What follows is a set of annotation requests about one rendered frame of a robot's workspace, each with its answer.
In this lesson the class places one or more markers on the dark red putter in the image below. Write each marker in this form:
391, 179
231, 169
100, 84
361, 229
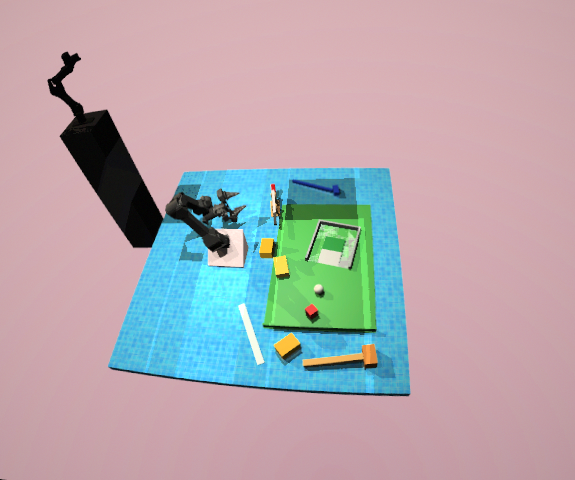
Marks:
273, 190

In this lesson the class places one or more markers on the orange putter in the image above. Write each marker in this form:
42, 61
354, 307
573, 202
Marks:
368, 355

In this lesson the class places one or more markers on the red cube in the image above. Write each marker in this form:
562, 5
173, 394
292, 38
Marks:
311, 311

